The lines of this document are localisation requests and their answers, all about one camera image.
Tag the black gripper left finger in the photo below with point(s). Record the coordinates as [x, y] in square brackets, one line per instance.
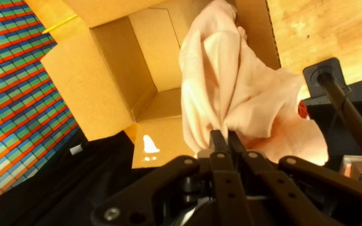
[225, 184]

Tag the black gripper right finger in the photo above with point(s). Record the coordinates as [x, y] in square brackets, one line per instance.
[269, 184]

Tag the pink shirt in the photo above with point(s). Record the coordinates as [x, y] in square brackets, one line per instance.
[239, 84]

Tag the orange Pringles cardboard box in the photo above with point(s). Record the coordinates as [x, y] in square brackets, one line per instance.
[118, 76]

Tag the black pole stand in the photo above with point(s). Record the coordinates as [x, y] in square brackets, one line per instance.
[351, 115]

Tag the colourful patterned backdrop cloth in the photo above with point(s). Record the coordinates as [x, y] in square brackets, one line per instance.
[18, 105]

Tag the yellow pencil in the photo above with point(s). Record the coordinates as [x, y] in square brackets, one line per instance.
[59, 25]

